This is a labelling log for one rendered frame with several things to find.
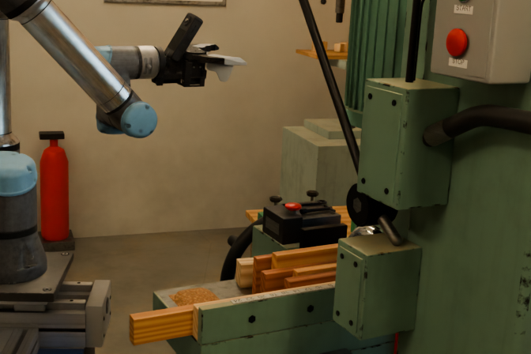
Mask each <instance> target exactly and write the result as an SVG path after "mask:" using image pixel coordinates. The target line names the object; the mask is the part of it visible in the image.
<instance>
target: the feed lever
mask: <svg viewBox="0 0 531 354"><path fill-rule="evenodd" d="M299 3H300V6H301V9H302V11H303V15H304V18H305V21H306V23H307V27H308V29H309V32H310V34H311V38H312V41H313V44H314V48H315V50H316V53H317V56H318V60H319V62H320V65H321V67H322V72H323V74H324V77H325V79H326V83H327V86H328V89H329V91H330V95H331V98H332V101H333V105H334V107H335V110H336V113H337V117H338V119H339V122H340V124H341V129H342V131H343V134H344V136H345V140H346V143H347V146H348V150H349V152H350V155H351V158H352V162H353V164H354V167H355V169H356V174H357V176H358V171H359V160H360V150H359V147H358V145H357V142H356V139H355V136H354V133H353V131H352V127H351V124H350V122H349V119H348V115H347V112H346V110H345V106H344V104H343V101H342V98H341V94H340V92H339V89H338V87H337V82H336V80H335V77H334V75H333V71H332V69H331V66H330V62H329V59H328V57H327V54H326V50H325V48H324V45H323V42H322V38H321V36H320V33H319V31H318V27H317V25H316V22H315V19H314V15H313V13H312V10H311V6H310V3H309V1H308V0H299ZM346 205H347V210H348V214H349V217H350V218H351V220H352V222H353V223H354V224H355V225H357V226H359V227H365V226H372V225H378V224H379V225H380V227H381V228H382V230H383V231H384V232H385V234H386V236H387V237H388V239H389V240H390V242H391V243H392V244H393V245H394V246H400V245H401V244H402V242H403V239H402V237H401V235H400V234H399V232H398V231H397V229H396V228H395V227H394V225H393V223H392V221H394V219H395V217H396V215H397V211H398V210H396V209H394V208H392V207H389V206H388V205H385V204H383V203H381V202H380V201H376V200H375V199H373V198H370V197H368V196H367V195H365V194H361V193H360V192H358V191H357V183H356V184H354V185H352V186H351V188H350V189H349V191H348V194H347V199H346Z"/></svg>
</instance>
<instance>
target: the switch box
mask: <svg viewBox="0 0 531 354"><path fill-rule="evenodd" d="M454 5H460V6H473V15H471V14H462V13H454ZM455 28H459V29H461V30H463V31H464V32H465V34H466V37H467V46H466V49H465V52H464V53H463V54H462V55H460V56H452V55H450V53H449V52H448V50H447V49H446V38H447V35H448V34H449V32H450V31H451V30H452V29H455ZM449 58H458V59H463V60H468V62H467V69H465V68H461V67H456V66H449ZM431 72H432V73H437V74H441V75H445V76H449V77H456V78H461V79H465V80H469V81H475V82H480V83H484V84H488V85H502V84H525V83H528V82H529V79H530V72H531V0H469V1H468V2H460V1H459V0H437V6H436V14H435V30H434V39H433V47H432V56H431Z"/></svg>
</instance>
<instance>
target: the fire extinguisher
mask: <svg viewBox="0 0 531 354"><path fill-rule="evenodd" d="M39 138H40V140H50V146H49V147H47V148H46V149H45V150H44V151H43V154H42V156H41V159H40V208H41V232H38V235H39V237H40V241H41V243H42V245H43V248H44V251H45V252H54V251H65V250H75V241H74V238H73V233H72V231H71V229H70V230H69V161H68V159H67V156H66V153H65V150H64V149H62V148H61V147H59V146H58V139H65V134H64V132H63V131H40V132H39Z"/></svg>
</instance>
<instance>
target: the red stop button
mask: <svg viewBox="0 0 531 354"><path fill-rule="evenodd" d="M466 46H467V37H466V34H465V32H464V31H463V30H461V29H459V28H455V29H452V30H451V31H450V32H449V34H448V35H447V38H446V49H447V50H448V52H449V53H450V55H452V56H460V55H462V54H463V53H464V52H465V49H466Z"/></svg>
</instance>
